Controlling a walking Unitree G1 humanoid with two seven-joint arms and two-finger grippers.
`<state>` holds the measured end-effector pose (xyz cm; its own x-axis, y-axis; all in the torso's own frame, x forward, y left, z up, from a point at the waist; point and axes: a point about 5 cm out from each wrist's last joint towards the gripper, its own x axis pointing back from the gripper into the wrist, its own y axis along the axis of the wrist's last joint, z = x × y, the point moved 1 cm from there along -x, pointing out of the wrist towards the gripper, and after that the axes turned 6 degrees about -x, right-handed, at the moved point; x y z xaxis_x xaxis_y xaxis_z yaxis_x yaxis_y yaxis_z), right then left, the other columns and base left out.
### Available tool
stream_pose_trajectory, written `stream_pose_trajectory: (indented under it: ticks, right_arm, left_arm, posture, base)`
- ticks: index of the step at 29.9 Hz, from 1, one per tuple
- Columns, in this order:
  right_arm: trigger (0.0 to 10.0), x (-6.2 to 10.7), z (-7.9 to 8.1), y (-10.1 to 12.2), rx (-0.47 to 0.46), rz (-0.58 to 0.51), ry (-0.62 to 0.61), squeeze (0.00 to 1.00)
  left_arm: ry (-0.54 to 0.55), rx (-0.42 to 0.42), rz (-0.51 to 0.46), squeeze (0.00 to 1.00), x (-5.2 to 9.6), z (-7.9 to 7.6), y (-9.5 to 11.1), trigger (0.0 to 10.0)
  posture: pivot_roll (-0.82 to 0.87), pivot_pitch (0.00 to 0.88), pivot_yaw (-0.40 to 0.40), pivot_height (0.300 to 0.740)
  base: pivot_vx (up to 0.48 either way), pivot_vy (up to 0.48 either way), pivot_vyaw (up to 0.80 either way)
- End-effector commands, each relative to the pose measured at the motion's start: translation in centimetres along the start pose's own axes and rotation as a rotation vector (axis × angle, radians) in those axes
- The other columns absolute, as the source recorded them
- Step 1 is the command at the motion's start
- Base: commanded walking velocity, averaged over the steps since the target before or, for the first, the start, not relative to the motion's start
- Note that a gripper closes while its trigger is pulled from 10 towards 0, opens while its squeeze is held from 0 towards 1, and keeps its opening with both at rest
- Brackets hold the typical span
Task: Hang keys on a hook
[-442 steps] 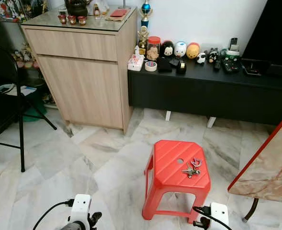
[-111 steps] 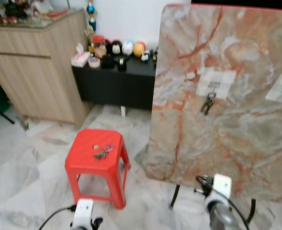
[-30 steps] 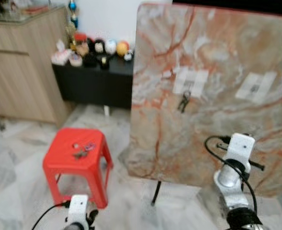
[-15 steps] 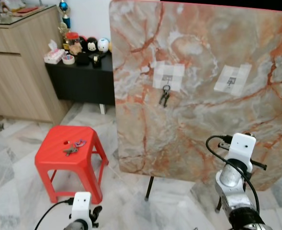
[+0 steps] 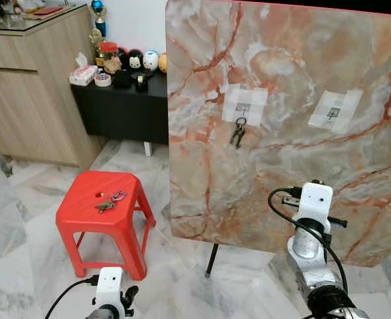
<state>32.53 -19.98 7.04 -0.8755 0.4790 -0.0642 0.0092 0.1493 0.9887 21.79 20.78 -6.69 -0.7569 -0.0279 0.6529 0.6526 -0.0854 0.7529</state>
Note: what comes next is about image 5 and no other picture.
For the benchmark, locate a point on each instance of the silver key bunch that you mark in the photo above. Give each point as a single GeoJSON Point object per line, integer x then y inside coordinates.
{"type": "Point", "coordinates": [238, 133]}

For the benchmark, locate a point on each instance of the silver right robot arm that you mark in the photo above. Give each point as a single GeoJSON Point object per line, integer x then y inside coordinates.
{"type": "Point", "coordinates": [321, 272]}

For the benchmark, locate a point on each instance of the marble pattern folding table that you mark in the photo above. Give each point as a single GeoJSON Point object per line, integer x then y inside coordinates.
{"type": "Point", "coordinates": [295, 159]}

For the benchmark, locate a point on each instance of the red plastic stool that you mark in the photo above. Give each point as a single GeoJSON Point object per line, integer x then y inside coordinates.
{"type": "Point", "coordinates": [102, 212]}

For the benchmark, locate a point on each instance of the black table leg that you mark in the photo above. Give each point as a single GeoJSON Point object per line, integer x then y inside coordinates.
{"type": "Point", "coordinates": [212, 260]}

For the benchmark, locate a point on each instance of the black low console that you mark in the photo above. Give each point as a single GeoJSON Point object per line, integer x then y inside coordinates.
{"type": "Point", "coordinates": [125, 109]}

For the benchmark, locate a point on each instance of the black tape dispenser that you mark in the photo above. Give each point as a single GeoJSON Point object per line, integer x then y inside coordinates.
{"type": "Point", "coordinates": [141, 82]}

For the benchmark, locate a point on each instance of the black wallet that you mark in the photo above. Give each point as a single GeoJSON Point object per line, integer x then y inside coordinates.
{"type": "Point", "coordinates": [121, 80]}

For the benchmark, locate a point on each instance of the white tape roll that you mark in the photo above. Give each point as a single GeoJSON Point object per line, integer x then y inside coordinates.
{"type": "Point", "coordinates": [103, 80]}

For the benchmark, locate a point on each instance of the black television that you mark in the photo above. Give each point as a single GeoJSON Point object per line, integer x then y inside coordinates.
{"type": "Point", "coordinates": [328, 5]}

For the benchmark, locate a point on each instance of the white tissue pack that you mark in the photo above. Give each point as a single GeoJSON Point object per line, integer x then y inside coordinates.
{"type": "Point", "coordinates": [83, 74]}

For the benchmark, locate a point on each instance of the light wooden cabinet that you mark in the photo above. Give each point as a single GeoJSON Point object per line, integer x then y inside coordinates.
{"type": "Point", "coordinates": [29, 93]}

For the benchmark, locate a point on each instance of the yellow egg toy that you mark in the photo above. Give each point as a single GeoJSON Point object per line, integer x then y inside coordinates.
{"type": "Point", "coordinates": [162, 63]}

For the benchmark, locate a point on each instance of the black mouse egg toy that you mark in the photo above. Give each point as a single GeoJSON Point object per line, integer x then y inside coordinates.
{"type": "Point", "coordinates": [135, 61]}

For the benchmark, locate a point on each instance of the white egg toy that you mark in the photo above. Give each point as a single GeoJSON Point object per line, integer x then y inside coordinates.
{"type": "Point", "coordinates": [151, 61]}

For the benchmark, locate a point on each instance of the clear jar with red lid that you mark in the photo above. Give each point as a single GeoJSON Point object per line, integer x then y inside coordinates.
{"type": "Point", "coordinates": [109, 56]}

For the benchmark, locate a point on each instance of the gold and blue trophy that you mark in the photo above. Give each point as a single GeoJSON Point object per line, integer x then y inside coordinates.
{"type": "Point", "coordinates": [99, 20]}

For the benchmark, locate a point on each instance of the red flat box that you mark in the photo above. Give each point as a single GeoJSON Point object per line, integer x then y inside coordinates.
{"type": "Point", "coordinates": [47, 10]}

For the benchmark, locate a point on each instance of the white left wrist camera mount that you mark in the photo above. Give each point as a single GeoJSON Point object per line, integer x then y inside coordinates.
{"type": "Point", "coordinates": [109, 286]}

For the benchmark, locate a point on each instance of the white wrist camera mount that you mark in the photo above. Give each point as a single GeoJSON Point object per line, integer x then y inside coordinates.
{"type": "Point", "coordinates": [109, 286]}
{"type": "Point", "coordinates": [314, 203]}

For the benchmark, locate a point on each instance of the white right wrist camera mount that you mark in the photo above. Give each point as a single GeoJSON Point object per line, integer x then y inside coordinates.
{"type": "Point", "coordinates": [314, 203]}

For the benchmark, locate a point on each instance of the taped wall hook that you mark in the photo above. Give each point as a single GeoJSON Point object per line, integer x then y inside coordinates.
{"type": "Point", "coordinates": [334, 111]}
{"type": "Point", "coordinates": [243, 104]}

